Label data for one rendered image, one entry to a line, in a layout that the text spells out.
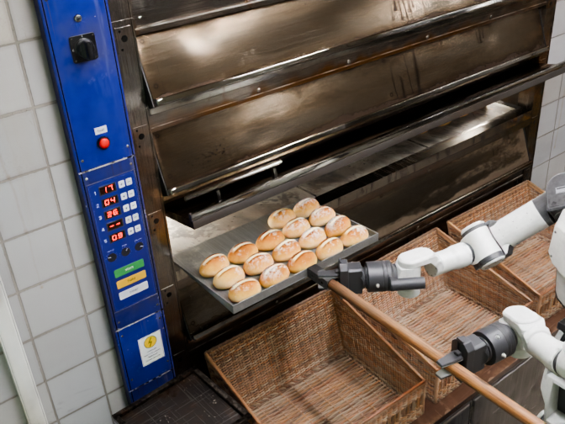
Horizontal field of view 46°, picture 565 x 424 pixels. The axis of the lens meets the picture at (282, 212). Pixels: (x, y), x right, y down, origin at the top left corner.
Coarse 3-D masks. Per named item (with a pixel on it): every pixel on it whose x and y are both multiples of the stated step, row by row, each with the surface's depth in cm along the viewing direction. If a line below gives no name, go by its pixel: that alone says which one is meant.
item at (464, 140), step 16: (512, 112) 293; (528, 112) 293; (480, 128) 280; (496, 128) 282; (448, 144) 268; (464, 144) 272; (400, 160) 258; (416, 160) 258; (432, 160) 262; (368, 176) 248; (384, 176) 248; (400, 176) 253; (336, 192) 239; (352, 192) 239; (368, 192) 245; (176, 272) 202
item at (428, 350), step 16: (336, 288) 187; (352, 304) 183; (368, 304) 179; (384, 320) 174; (400, 336) 170; (416, 336) 168; (432, 352) 163; (448, 368) 159; (464, 368) 157; (480, 384) 153; (496, 400) 150; (512, 400) 149; (528, 416) 145
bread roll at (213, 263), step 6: (210, 258) 197; (216, 258) 197; (222, 258) 198; (204, 264) 196; (210, 264) 196; (216, 264) 197; (222, 264) 198; (228, 264) 200; (204, 270) 196; (210, 270) 196; (216, 270) 196; (204, 276) 197; (210, 276) 197
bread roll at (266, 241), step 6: (264, 234) 207; (270, 234) 207; (276, 234) 208; (282, 234) 211; (258, 240) 207; (264, 240) 206; (270, 240) 207; (276, 240) 207; (282, 240) 210; (258, 246) 207; (264, 246) 206; (270, 246) 207
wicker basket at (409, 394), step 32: (288, 320) 236; (352, 320) 241; (224, 352) 223; (256, 352) 230; (288, 352) 238; (352, 352) 249; (384, 352) 232; (224, 384) 213; (256, 384) 232; (288, 384) 240; (320, 384) 240; (352, 384) 239; (384, 384) 238; (416, 384) 217; (256, 416) 229; (288, 416) 228; (320, 416) 227; (352, 416) 226; (384, 416) 211; (416, 416) 224
